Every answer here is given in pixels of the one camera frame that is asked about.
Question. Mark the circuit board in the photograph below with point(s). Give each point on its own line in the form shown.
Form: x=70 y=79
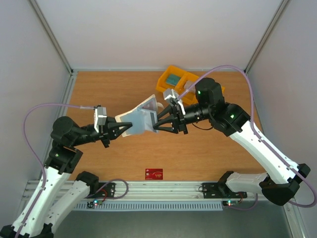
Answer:
x=94 y=204
x=231 y=203

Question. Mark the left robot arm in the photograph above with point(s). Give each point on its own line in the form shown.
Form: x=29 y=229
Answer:
x=43 y=214

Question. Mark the red VIP card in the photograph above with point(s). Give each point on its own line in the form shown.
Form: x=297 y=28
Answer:
x=153 y=174

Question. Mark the left circuit board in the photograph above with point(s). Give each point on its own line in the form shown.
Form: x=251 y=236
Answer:
x=94 y=204

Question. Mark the right circuit board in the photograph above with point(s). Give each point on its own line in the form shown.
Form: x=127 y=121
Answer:
x=231 y=203

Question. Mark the grey slotted cable duct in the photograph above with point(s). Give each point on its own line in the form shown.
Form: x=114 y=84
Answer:
x=138 y=206

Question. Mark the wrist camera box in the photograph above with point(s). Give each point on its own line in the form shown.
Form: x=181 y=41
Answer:
x=99 y=117
x=171 y=96

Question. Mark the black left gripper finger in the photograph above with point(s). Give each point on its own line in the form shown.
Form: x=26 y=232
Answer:
x=114 y=133
x=119 y=125

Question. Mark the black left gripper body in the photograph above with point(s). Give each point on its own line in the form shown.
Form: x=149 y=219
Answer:
x=105 y=137

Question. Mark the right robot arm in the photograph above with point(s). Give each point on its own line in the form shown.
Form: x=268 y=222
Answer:
x=282 y=176

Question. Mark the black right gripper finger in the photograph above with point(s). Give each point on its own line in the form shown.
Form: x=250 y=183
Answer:
x=166 y=127
x=167 y=111

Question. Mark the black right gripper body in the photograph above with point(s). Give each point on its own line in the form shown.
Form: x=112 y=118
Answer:
x=178 y=120

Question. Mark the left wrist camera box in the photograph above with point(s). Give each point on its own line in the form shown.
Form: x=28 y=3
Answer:
x=99 y=117

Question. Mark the teal card in bin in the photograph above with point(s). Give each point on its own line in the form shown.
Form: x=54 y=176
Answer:
x=172 y=79

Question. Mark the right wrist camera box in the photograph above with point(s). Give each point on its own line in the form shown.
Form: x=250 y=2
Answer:
x=171 y=96

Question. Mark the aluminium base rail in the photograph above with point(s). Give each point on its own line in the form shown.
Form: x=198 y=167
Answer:
x=158 y=190

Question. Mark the yellow plastic bin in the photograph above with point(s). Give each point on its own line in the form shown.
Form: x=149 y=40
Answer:
x=190 y=97

